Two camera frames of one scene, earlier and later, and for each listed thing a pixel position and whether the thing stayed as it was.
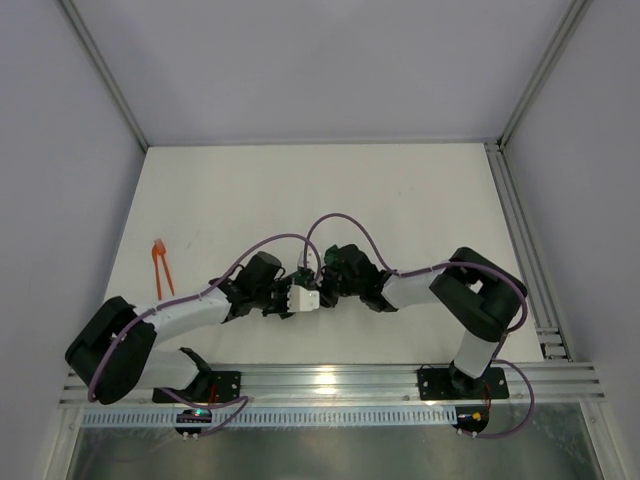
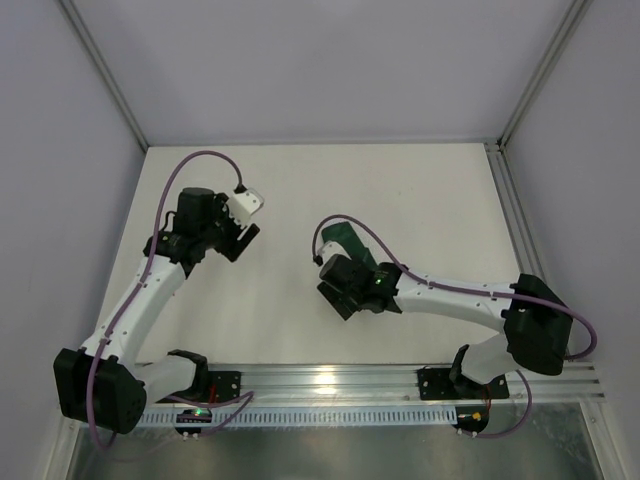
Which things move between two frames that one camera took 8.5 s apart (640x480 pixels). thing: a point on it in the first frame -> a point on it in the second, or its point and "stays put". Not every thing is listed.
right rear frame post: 567,30 stays put
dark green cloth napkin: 332,256 -> 344,234
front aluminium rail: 558,382 stays put
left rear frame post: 106,75 stays put
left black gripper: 282,298 -> 240,242
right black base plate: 452,384 stays put
